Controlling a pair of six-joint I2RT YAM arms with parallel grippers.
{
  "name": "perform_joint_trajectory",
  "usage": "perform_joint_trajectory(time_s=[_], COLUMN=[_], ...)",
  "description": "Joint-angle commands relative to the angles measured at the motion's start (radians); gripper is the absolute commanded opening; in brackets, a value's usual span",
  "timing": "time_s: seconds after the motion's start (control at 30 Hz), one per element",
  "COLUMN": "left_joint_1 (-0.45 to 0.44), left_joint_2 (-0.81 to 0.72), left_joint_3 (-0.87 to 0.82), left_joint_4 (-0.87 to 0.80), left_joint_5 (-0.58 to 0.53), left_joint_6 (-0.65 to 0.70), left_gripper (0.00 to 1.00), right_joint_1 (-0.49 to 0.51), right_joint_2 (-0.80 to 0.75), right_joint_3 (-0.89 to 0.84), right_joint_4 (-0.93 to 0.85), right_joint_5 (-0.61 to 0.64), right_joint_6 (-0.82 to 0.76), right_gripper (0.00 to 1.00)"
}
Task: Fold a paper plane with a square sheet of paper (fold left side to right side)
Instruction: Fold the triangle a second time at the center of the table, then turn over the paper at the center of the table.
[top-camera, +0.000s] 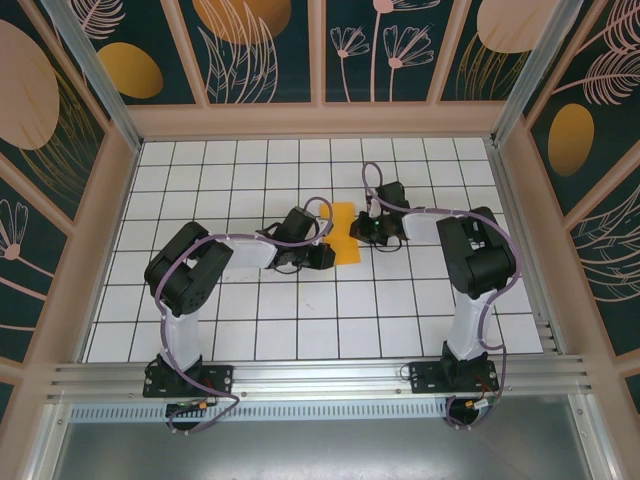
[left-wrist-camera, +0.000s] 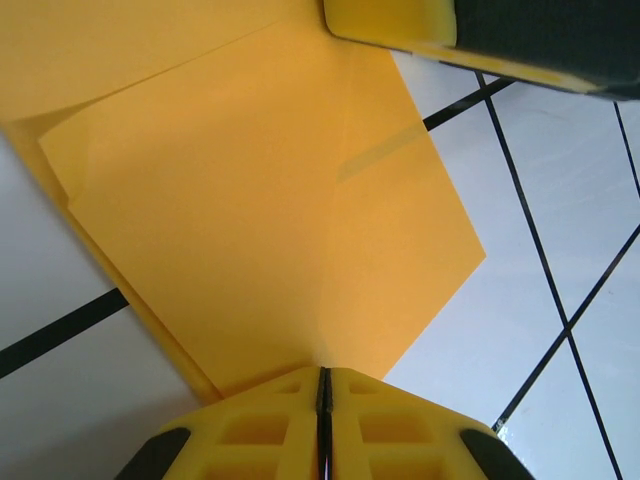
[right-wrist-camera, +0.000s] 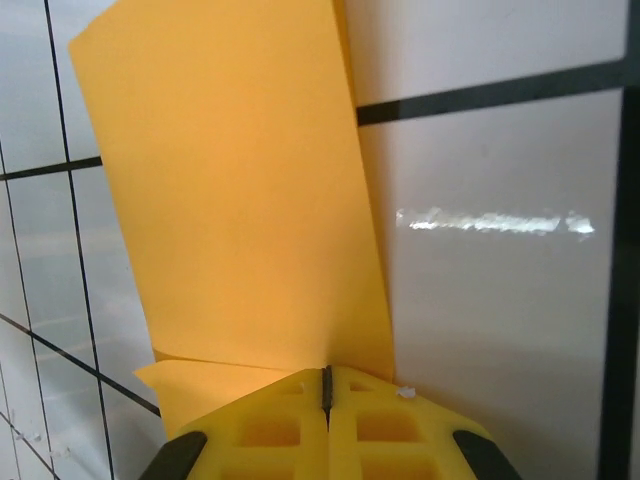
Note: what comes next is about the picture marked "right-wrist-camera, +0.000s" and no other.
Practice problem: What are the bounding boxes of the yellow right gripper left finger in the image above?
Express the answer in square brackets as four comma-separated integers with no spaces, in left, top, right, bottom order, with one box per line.
[168,367,329,480]

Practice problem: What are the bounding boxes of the yellow square paper sheet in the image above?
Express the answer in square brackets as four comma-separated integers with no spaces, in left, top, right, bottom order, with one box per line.
[67,0,396,442]

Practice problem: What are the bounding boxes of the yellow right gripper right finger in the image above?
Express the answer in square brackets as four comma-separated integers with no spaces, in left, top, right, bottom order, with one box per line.
[328,366,494,480]

